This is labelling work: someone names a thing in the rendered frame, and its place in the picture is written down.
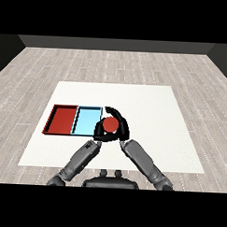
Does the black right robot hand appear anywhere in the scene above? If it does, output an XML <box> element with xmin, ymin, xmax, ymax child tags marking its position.
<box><xmin>103</xmin><ymin>106</ymin><xmax>132</xmax><ymax>141</ymax></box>

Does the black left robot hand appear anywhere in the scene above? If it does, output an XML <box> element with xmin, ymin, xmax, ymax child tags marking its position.
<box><xmin>92</xmin><ymin>117</ymin><xmax>121</xmax><ymax>144</ymax></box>

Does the light blue shallow open box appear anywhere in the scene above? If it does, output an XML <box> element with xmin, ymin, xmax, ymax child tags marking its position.
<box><xmin>69</xmin><ymin>105</ymin><xmax>104</xmax><ymax>138</ymax></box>

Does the small red can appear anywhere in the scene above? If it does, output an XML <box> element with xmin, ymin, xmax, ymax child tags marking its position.
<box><xmin>102</xmin><ymin>116</ymin><xmax>120</xmax><ymax>135</ymax></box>

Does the dark grey robot body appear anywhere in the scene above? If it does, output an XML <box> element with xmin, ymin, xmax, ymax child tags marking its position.
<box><xmin>81</xmin><ymin>168</ymin><xmax>141</xmax><ymax>191</ymax></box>

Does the red shallow open box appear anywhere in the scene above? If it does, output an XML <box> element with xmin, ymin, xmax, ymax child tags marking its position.
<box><xmin>41</xmin><ymin>103</ymin><xmax>79</xmax><ymax>137</ymax></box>

